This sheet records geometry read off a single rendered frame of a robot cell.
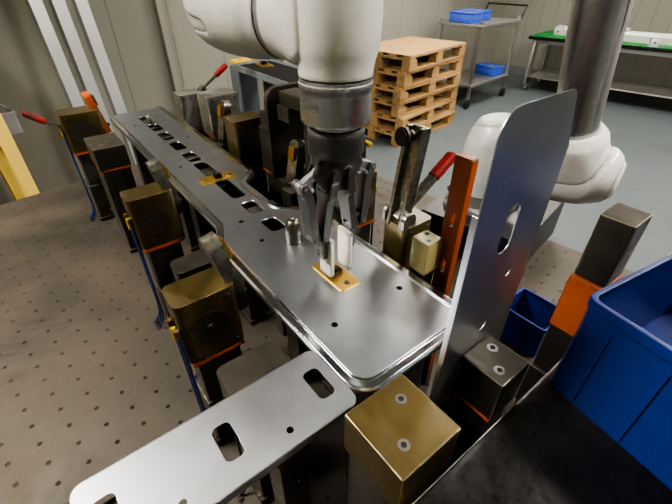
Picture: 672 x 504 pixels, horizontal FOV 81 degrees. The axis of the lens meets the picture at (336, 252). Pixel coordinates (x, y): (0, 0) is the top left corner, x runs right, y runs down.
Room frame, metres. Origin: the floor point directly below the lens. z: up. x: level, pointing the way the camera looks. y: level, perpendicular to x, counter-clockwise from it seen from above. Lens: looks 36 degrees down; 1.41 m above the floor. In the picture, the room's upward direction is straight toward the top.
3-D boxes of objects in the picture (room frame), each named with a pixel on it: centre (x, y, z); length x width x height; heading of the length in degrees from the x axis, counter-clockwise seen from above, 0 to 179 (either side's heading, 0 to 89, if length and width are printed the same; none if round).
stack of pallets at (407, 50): (4.32, -0.71, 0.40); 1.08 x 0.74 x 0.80; 137
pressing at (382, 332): (0.89, 0.30, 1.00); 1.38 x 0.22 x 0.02; 38
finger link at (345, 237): (0.52, -0.01, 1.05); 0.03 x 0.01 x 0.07; 38
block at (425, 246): (0.52, -0.15, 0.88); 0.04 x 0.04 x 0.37; 38
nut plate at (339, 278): (0.51, 0.00, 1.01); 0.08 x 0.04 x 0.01; 38
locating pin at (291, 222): (0.61, 0.08, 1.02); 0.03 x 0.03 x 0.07
